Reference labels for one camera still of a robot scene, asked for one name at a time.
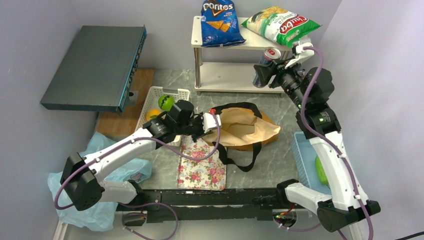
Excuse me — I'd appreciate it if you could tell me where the silver blue drink can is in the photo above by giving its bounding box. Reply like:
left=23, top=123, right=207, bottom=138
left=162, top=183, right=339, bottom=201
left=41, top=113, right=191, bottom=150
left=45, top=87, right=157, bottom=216
left=252, top=46, right=282, bottom=88

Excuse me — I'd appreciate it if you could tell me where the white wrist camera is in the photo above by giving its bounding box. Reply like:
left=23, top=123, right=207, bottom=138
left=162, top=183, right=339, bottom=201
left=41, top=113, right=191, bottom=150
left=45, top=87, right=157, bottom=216
left=290, top=36, right=315, bottom=66
left=202, top=109, right=222, bottom=134

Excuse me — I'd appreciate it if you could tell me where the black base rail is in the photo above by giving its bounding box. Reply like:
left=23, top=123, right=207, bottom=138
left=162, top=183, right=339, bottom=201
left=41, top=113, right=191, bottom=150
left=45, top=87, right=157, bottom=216
left=117, top=187, right=295, bottom=223

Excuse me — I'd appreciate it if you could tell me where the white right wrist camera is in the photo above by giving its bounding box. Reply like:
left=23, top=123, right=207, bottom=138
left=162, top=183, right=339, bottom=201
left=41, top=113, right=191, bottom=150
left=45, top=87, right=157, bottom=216
left=290, top=36, right=315, bottom=66

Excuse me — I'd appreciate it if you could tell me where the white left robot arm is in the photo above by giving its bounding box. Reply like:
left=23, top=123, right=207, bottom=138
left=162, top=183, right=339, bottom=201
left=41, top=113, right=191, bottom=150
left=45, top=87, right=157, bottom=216
left=54, top=100, right=222, bottom=211

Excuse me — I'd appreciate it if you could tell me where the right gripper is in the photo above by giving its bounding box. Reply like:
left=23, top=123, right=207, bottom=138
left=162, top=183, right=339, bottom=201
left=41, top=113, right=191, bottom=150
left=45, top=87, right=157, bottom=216
left=255, top=55, right=309, bottom=109

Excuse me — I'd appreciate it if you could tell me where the floral pattern tray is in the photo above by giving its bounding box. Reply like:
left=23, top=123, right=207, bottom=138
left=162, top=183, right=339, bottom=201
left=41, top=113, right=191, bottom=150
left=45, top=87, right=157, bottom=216
left=176, top=136, right=227, bottom=191

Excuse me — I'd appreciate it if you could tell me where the brown Trader Joe's tote bag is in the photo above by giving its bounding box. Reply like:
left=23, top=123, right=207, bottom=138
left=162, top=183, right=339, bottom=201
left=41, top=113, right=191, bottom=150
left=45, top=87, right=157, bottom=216
left=211, top=102, right=281, bottom=172

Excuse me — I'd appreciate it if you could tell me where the orange peach toy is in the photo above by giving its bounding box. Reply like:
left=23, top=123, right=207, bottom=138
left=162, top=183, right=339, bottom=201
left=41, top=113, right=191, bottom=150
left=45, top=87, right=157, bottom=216
left=145, top=108, right=162, bottom=121

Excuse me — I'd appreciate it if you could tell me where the green Chuba cassava chip bag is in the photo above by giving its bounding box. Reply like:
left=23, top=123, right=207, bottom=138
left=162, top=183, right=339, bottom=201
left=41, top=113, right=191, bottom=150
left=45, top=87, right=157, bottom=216
left=241, top=6, right=321, bottom=48

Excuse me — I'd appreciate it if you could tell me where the white two-tier shelf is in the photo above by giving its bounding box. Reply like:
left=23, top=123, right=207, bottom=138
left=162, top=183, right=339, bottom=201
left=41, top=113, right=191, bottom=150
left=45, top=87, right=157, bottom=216
left=191, top=15, right=292, bottom=95

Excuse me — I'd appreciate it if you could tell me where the green cucumber toy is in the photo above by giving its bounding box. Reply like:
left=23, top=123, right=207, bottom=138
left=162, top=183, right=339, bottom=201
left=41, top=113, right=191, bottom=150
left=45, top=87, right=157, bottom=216
left=314, top=155, right=329, bottom=185

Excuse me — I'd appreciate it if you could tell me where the wooden board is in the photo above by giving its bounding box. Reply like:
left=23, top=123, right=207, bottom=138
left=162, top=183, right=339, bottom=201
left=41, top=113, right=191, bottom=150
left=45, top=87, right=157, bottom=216
left=94, top=68, right=155, bottom=141

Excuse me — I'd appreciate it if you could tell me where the green round fruit toy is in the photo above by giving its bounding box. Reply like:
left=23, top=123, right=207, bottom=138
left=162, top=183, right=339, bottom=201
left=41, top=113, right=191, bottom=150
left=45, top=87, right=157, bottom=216
left=157, top=94, right=175, bottom=111

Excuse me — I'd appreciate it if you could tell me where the white plastic basket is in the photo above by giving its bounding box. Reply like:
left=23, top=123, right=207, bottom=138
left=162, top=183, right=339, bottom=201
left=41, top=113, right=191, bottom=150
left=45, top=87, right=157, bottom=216
left=135, top=86, right=191, bottom=131

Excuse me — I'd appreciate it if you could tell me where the light blue plastic basket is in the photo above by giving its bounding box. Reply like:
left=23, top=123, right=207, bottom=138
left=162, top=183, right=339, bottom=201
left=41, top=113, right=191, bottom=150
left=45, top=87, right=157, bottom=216
left=291, top=131, right=331, bottom=195

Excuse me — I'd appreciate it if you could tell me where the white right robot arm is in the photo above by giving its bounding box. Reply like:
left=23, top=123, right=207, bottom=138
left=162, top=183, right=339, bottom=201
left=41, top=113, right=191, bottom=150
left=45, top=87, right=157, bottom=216
left=254, top=60, right=381, bottom=233

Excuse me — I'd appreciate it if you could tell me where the light blue cartoon plastic bag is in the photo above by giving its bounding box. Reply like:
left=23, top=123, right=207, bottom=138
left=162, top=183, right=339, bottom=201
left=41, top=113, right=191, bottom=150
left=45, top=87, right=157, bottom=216
left=56, top=132, right=156, bottom=232

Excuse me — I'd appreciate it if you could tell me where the dark grey flat box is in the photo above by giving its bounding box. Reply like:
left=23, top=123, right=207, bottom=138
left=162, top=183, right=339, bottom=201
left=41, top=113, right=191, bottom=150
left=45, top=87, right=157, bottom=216
left=40, top=25, right=147, bottom=114

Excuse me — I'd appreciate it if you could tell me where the blue Doritos chip bag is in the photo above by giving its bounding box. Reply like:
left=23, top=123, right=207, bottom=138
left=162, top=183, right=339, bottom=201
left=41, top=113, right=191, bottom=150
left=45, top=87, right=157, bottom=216
left=200, top=0, right=246, bottom=48

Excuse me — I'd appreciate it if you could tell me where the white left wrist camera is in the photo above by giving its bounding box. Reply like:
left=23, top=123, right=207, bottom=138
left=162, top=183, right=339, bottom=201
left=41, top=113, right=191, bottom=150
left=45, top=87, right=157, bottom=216
left=202, top=109, right=222, bottom=134

